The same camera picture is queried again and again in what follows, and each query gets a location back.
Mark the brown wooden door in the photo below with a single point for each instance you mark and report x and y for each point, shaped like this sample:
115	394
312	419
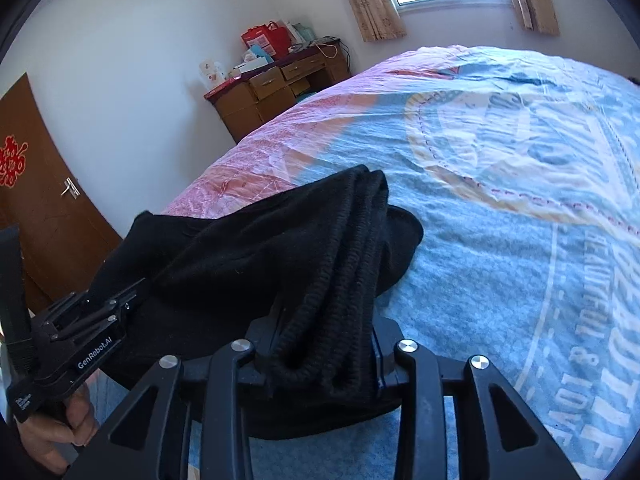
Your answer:
45	230

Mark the white paper roll pack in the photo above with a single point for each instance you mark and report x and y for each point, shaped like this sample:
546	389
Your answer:
212	72

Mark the flat red box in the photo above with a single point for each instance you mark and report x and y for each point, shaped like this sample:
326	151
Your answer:
222	88

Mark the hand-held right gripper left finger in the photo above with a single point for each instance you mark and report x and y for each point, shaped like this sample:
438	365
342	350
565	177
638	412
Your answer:
260	335

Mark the black pants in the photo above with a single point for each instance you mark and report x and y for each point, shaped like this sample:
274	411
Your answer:
250	260

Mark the blue tissue box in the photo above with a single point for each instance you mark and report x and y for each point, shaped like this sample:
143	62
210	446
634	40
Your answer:
259	54

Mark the white box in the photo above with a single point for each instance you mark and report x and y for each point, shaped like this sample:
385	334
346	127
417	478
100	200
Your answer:
250	66

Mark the brown wooden desk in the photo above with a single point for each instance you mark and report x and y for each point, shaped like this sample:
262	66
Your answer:
260	95

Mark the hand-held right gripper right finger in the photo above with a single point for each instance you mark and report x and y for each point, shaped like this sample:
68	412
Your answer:
385	347

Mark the red paper door decoration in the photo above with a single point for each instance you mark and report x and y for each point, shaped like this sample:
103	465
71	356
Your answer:
12	160

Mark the red gift bag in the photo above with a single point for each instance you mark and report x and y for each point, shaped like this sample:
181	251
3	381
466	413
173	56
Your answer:
265	40

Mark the bed with blue pink sheet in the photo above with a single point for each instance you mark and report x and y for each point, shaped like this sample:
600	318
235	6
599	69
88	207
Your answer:
500	260

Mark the person's left hand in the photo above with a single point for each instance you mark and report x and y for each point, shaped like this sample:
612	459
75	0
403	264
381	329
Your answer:
60	440

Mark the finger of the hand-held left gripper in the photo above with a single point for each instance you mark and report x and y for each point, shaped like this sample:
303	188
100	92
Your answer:
95	300
100	324

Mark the teal white paper bag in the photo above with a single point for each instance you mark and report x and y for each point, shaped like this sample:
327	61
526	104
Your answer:
302	34

